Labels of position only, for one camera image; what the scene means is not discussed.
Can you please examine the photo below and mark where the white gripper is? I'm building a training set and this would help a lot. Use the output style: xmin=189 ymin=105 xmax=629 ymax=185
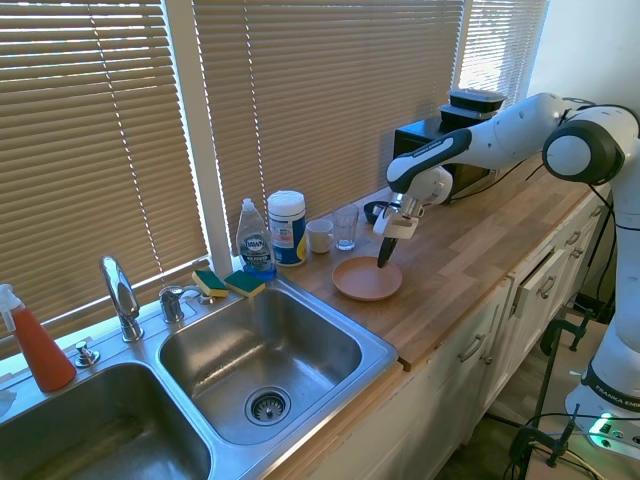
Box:
xmin=372 ymin=198 xmax=425 ymax=269

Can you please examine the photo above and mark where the white ceramic mug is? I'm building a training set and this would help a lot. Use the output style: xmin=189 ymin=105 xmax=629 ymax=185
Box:
xmin=305 ymin=218 xmax=335 ymax=255

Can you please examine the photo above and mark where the stainless steel double sink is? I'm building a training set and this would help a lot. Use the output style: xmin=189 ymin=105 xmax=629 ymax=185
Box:
xmin=0 ymin=274 xmax=401 ymax=480

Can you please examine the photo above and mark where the metal sink drain strainer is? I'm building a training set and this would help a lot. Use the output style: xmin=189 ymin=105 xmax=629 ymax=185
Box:
xmin=244 ymin=385 xmax=292 ymax=427

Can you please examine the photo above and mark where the chrome sink knob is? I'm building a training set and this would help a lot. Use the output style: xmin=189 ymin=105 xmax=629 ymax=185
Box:
xmin=74 ymin=339 xmax=101 ymax=369

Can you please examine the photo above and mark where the small black bowl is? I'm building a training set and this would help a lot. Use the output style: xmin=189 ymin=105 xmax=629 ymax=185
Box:
xmin=363 ymin=200 xmax=392 ymax=225

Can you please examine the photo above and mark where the pink round plate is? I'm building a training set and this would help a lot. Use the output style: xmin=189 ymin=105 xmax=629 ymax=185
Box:
xmin=332 ymin=256 xmax=404 ymax=302

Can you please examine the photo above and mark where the clear drinking glass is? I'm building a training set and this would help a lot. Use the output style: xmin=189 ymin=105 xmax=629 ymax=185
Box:
xmin=332 ymin=203 xmax=360 ymax=251

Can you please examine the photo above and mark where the white wipes canister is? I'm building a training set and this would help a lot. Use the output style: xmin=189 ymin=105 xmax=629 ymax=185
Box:
xmin=266 ymin=189 xmax=308 ymax=268

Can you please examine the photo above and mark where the clear dish soap bottle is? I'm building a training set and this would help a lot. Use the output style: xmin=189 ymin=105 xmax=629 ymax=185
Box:
xmin=235 ymin=197 xmax=278 ymax=280

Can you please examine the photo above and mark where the yellow green sponge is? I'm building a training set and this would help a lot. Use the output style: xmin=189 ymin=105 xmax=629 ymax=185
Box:
xmin=223 ymin=270 xmax=267 ymax=299
xmin=191 ymin=269 xmax=230 ymax=300

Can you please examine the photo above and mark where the white open cabinet drawer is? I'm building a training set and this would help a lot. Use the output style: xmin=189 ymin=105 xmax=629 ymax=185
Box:
xmin=508 ymin=246 xmax=567 ymax=320

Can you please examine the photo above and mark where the white kitchen cabinet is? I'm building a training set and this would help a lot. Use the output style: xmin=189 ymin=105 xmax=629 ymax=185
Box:
xmin=269 ymin=184 xmax=617 ymax=480

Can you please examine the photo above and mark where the wide beige window blind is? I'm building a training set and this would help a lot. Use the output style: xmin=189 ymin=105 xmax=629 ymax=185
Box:
xmin=192 ymin=0 xmax=466 ymax=256
xmin=0 ymin=0 xmax=211 ymax=359

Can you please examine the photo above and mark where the black plastic food container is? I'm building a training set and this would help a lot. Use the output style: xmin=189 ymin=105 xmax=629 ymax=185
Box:
xmin=448 ymin=88 xmax=509 ymax=114

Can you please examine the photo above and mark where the black metal clamp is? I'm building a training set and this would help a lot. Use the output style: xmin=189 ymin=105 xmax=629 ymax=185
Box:
xmin=508 ymin=403 xmax=582 ymax=474
xmin=529 ymin=308 xmax=597 ymax=431

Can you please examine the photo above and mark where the narrow beige window blind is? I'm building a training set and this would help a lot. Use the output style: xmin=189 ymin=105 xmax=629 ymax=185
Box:
xmin=457 ymin=0 xmax=550 ymax=109

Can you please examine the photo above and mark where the chrome kitchen faucet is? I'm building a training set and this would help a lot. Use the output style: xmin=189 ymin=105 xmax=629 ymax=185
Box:
xmin=99 ymin=256 xmax=145 ymax=343

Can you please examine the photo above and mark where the orange spray bottle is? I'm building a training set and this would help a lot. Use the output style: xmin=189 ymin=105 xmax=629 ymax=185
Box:
xmin=0 ymin=283 xmax=78 ymax=393

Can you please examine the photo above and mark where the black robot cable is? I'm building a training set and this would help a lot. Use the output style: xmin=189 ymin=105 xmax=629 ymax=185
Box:
xmin=585 ymin=182 xmax=617 ymax=306

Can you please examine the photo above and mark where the white window frame post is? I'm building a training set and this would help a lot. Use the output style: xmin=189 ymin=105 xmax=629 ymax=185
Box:
xmin=163 ymin=0 xmax=235 ymax=274

